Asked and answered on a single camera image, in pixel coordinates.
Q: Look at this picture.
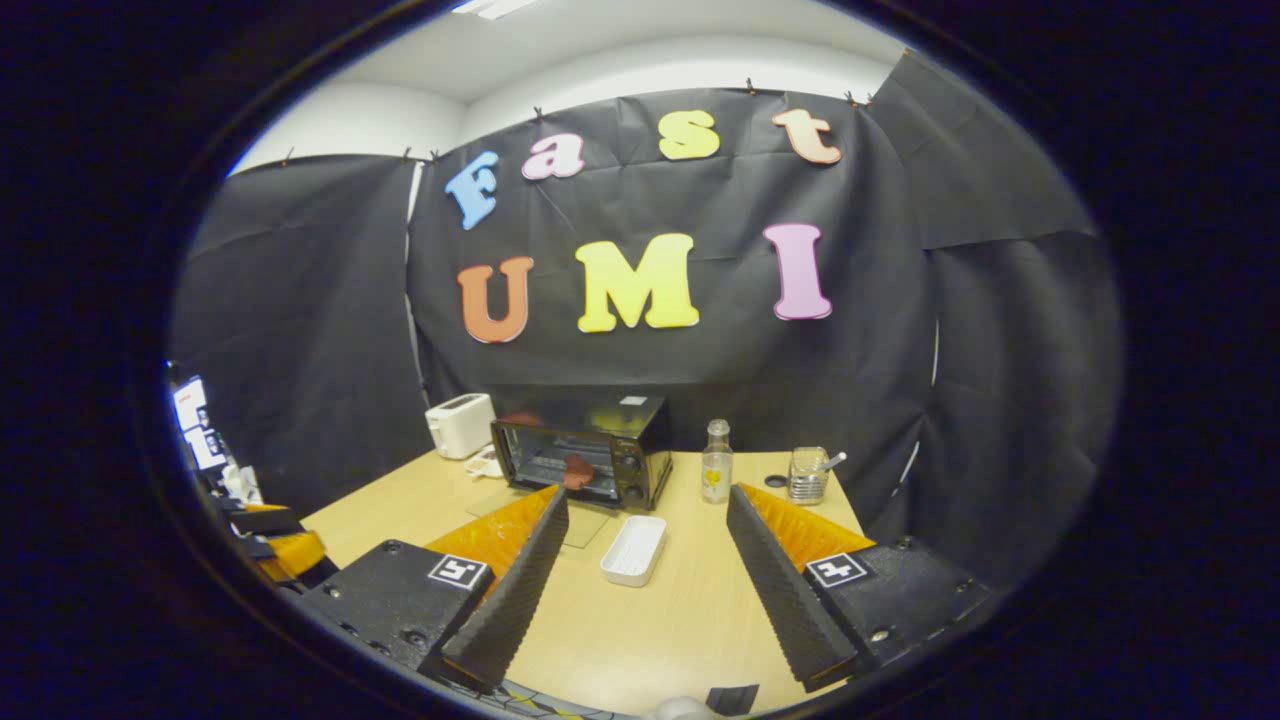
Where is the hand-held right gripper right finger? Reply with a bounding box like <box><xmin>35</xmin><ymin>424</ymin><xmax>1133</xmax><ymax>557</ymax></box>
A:
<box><xmin>727</xmin><ymin>483</ymin><xmax>996</xmax><ymax>693</ymax></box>

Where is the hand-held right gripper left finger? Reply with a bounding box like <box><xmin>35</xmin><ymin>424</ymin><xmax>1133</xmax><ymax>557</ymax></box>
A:
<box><xmin>300</xmin><ymin>485</ymin><xmax>571</xmax><ymax>696</ymax></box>

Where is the black electric oven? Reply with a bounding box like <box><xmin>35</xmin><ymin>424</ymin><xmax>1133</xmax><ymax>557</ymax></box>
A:
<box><xmin>465</xmin><ymin>395</ymin><xmax>675</xmax><ymax>550</ymax></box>

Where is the clear glass holder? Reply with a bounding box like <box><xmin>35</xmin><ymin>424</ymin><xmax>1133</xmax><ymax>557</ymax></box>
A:
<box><xmin>788</xmin><ymin>447</ymin><xmax>831</xmax><ymax>506</ymax></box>

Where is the clear glass bottle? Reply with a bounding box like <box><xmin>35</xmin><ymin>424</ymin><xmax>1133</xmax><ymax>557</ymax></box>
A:
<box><xmin>701</xmin><ymin>419</ymin><xmax>735</xmax><ymax>504</ymax></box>

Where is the white rectangular tray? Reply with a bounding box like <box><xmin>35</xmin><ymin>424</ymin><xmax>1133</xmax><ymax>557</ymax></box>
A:
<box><xmin>600</xmin><ymin>515</ymin><xmax>668</xmax><ymax>588</ymax></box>

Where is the white toaster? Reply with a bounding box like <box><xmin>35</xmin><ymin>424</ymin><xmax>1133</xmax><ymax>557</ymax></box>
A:
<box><xmin>425</xmin><ymin>393</ymin><xmax>498</xmax><ymax>461</ymax></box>

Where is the large ceiling light panel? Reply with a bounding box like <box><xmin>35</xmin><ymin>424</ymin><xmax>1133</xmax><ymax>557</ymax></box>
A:
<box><xmin>450</xmin><ymin>0</ymin><xmax>541</xmax><ymax>21</ymax></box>

